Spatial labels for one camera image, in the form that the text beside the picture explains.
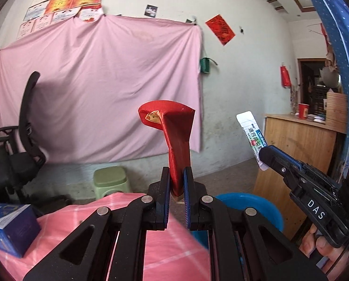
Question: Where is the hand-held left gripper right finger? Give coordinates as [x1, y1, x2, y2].
[183, 166, 328, 281]

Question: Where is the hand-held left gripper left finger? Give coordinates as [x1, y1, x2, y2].
[22, 166, 172, 281]

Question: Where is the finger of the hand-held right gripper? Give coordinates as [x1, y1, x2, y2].
[271, 147, 320, 174]
[259, 146, 302, 188]

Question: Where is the white toothpaste tube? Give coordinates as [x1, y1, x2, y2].
[236, 111, 269, 171]

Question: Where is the blue plastic bucket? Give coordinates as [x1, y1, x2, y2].
[192, 192, 284, 249]

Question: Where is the red foil packet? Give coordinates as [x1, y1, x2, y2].
[138, 100, 196, 202]

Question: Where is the person's right hand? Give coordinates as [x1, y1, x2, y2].
[300, 224, 349, 270]

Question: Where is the wooden cabinet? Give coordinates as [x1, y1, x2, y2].
[253, 114, 347, 239]

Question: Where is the green plastic stool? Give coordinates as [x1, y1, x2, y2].
[93, 166, 131, 201]

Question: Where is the pink checked tablecloth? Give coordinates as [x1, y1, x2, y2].
[0, 192, 213, 281]

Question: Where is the red hanging ornament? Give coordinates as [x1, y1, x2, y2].
[280, 63, 292, 88]

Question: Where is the blue dotted curtain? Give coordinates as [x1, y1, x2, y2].
[299, 0, 349, 167]

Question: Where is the black office chair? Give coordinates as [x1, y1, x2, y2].
[0, 71, 72, 211]

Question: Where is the dark blue carton box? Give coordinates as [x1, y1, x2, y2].
[0, 203, 42, 259]

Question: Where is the dark wooden door frame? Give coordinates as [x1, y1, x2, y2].
[297, 58, 339, 115]

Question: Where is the green wall basket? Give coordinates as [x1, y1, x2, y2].
[200, 57, 212, 74]

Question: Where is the pink wall sheet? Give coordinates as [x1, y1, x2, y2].
[0, 15, 204, 164]

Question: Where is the red wall poster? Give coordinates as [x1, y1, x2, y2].
[205, 14, 236, 46]

